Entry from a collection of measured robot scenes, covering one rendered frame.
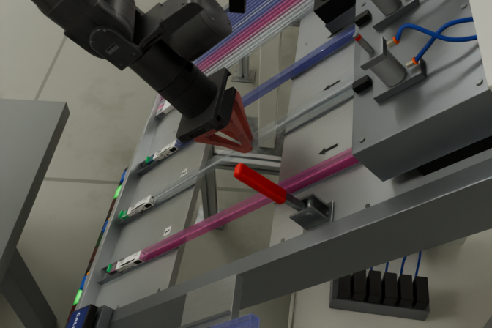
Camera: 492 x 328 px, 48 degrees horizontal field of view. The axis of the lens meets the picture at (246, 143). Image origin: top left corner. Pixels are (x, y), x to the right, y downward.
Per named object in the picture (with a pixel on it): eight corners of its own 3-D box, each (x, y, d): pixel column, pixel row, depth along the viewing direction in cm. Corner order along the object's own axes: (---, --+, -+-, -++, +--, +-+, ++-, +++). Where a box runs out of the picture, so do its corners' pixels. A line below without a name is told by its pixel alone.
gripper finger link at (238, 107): (271, 121, 77) (227, 77, 72) (266, 160, 72) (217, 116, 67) (234, 140, 81) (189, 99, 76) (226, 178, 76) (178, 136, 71)
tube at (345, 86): (125, 222, 93) (119, 218, 93) (127, 214, 94) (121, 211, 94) (379, 75, 64) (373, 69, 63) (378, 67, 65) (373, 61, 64)
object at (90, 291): (109, 341, 85) (69, 321, 82) (197, 64, 129) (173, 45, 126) (114, 339, 84) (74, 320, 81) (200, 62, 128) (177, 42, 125)
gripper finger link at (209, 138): (272, 116, 78) (228, 72, 73) (266, 154, 73) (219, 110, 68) (236, 135, 81) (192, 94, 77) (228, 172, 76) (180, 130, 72)
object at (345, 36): (151, 167, 100) (144, 162, 99) (153, 160, 101) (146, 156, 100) (392, 14, 70) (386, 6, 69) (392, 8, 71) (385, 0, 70)
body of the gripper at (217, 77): (235, 75, 74) (197, 36, 71) (222, 128, 67) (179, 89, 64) (200, 94, 78) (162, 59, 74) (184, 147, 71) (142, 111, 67)
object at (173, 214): (99, 332, 83) (82, 323, 82) (192, 55, 127) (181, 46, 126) (179, 303, 72) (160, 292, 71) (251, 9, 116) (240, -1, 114)
